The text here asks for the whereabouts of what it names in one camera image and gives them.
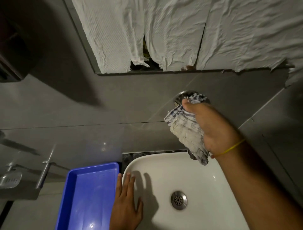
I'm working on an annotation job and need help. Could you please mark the dark wall dispenser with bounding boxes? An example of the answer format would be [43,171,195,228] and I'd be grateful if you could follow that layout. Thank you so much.
[0,0,46,83]

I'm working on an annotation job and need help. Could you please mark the blue plastic tray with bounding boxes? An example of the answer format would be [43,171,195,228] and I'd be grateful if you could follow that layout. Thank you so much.
[55,162,120,230]

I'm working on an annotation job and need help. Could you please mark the white blue-striped cleaning cloth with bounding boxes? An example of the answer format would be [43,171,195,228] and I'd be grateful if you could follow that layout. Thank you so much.
[164,93,210,166]

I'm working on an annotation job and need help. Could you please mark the white paper towel sheet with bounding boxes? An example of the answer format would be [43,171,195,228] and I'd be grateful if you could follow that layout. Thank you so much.
[196,0,303,88]
[143,0,213,72]
[71,0,150,74]

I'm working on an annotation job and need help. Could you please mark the metal towel bar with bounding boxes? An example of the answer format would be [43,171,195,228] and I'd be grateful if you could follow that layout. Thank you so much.
[36,144,57,190]

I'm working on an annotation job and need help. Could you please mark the yellow wrist band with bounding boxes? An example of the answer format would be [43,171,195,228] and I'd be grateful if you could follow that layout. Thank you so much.
[210,139,246,159]

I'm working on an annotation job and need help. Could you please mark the metal soap dish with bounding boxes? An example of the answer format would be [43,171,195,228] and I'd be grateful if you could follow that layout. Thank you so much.
[0,162,23,189]

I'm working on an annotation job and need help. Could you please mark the person's left hand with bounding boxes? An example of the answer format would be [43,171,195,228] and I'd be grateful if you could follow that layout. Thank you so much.
[109,172,144,230]

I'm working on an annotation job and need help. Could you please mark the person's right hand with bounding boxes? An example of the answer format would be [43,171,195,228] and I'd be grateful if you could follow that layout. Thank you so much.
[181,98,246,158]

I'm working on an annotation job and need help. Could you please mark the white ceramic sink basin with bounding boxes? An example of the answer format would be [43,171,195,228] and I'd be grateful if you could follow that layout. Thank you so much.
[122,152,251,230]

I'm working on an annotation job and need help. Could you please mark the chrome wall tap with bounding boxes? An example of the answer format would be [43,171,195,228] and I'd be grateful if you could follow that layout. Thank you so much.
[173,91,211,106]

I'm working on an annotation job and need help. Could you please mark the wall mirror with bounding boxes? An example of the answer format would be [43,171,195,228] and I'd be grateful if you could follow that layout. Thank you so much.
[63,0,292,77]

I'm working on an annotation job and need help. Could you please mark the person's right forearm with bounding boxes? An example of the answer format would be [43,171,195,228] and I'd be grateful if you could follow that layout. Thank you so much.
[211,139,303,230]

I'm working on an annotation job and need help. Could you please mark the metal sink drain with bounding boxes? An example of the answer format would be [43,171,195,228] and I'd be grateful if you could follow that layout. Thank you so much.
[170,191,187,211]

